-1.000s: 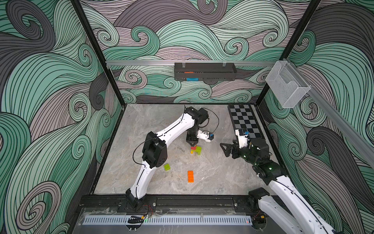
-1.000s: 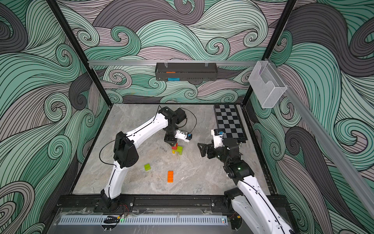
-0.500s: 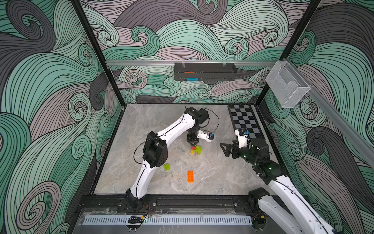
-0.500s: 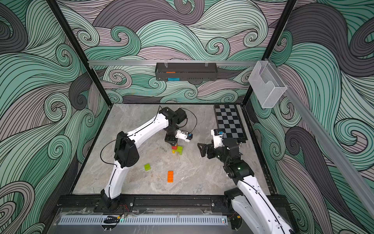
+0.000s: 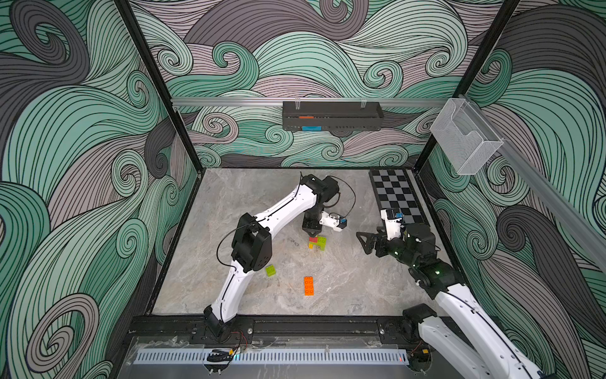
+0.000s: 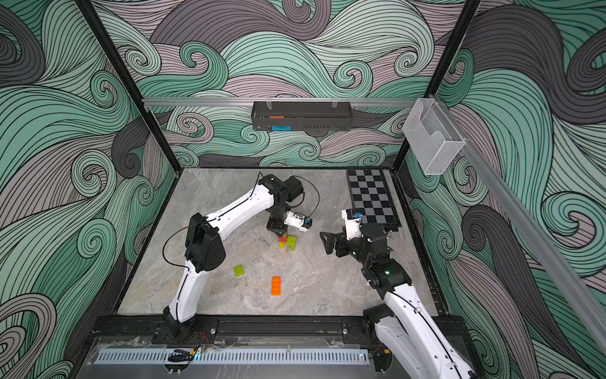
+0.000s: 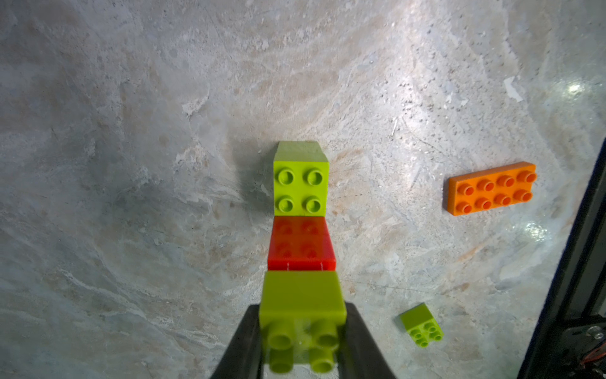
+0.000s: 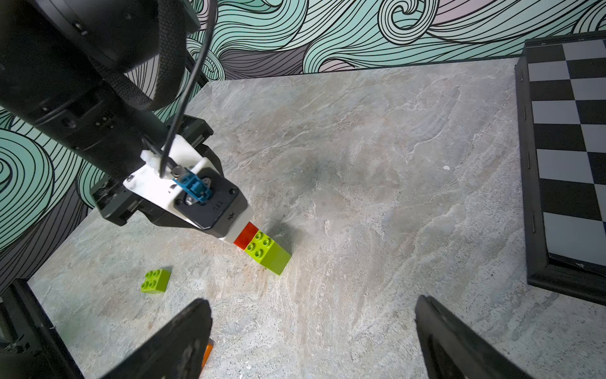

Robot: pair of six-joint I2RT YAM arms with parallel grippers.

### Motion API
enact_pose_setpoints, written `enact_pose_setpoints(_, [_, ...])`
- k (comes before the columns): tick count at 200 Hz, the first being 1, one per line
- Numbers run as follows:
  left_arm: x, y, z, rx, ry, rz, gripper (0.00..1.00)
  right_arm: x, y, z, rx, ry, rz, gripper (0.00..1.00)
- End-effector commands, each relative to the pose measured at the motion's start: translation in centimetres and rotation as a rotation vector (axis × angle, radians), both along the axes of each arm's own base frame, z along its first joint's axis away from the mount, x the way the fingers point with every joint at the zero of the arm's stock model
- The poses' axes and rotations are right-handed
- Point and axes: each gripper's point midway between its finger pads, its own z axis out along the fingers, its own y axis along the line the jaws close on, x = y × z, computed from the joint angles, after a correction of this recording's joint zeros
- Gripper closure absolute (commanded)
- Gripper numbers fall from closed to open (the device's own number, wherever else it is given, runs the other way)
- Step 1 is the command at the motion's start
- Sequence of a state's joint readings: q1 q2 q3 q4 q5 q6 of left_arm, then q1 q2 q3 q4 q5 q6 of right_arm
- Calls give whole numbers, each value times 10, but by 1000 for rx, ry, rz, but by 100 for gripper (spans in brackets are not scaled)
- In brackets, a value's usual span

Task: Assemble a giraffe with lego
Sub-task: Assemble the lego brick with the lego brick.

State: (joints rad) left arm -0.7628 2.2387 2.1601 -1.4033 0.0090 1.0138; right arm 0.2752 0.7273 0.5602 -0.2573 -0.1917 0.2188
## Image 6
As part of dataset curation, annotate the green square lego brick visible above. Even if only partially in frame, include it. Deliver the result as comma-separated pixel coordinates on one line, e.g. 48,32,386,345
285,235,297,251

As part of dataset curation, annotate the orange long lego brick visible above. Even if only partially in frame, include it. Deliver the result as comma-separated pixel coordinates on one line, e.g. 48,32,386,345
271,276,282,296

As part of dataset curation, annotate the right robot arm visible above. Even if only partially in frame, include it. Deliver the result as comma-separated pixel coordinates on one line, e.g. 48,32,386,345
320,220,478,378

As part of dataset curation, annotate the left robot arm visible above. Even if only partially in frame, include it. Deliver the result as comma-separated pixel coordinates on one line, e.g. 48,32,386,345
163,175,312,343

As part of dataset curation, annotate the small green studded lego brick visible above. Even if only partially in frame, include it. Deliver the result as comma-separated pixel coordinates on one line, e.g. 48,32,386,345
234,265,246,277

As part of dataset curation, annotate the black checkerboard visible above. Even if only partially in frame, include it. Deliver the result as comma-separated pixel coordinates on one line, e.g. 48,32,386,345
347,168,402,232

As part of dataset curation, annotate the clear plastic bin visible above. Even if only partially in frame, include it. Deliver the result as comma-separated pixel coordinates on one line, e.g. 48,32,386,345
402,98,466,176

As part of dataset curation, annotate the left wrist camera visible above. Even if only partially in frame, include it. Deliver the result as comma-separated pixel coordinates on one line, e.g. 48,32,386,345
284,211,312,232

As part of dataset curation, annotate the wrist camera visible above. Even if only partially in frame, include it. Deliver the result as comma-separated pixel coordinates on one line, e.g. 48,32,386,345
342,208,363,240
284,211,312,232

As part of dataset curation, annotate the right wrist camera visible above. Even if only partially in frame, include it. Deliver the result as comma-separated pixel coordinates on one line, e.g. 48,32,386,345
342,208,363,240

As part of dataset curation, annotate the black wall tray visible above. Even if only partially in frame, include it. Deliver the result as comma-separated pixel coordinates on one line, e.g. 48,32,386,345
251,102,354,133

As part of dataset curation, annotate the aluminium rail back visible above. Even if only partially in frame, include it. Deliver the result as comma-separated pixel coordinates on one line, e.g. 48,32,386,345
142,96,417,108

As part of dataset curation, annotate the aluminium rail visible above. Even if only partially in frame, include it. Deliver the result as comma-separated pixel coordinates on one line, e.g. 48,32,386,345
432,94,606,354
142,96,417,108

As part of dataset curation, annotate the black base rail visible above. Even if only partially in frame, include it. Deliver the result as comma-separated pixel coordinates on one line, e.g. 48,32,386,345
89,313,470,347

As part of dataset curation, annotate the white slotted cable duct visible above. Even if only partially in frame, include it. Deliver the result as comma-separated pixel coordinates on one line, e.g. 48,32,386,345
92,347,370,366

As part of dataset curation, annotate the aluminium rail right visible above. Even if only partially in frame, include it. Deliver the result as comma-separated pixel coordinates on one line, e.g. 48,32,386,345
432,94,606,354

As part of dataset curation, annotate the black frame post right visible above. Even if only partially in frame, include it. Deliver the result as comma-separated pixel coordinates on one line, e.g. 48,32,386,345
391,0,483,171

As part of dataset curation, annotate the black frame post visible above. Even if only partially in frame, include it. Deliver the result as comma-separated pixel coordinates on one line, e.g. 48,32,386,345
74,0,183,177
391,0,483,171

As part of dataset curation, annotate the black frame post left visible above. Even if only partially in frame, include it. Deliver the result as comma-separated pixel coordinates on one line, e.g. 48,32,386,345
74,0,183,177

